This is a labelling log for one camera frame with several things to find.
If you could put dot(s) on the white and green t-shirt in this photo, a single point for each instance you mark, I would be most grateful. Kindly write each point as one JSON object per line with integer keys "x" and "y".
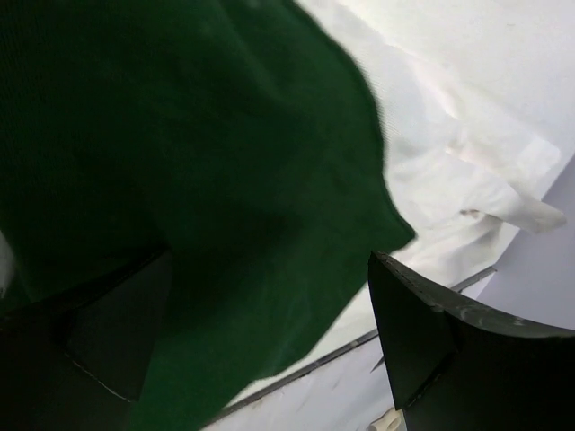
{"x": 237, "y": 135}

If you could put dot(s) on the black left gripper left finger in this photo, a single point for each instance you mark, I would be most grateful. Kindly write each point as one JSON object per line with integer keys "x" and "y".
{"x": 78, "y": 360}

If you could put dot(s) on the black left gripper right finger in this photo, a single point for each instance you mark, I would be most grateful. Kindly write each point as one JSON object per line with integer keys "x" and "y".
{"x": 455, "y": 364}

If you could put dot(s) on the crumpled white t-shirt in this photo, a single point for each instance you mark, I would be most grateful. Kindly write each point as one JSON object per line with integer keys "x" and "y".
{"x": 477, "y": 103}

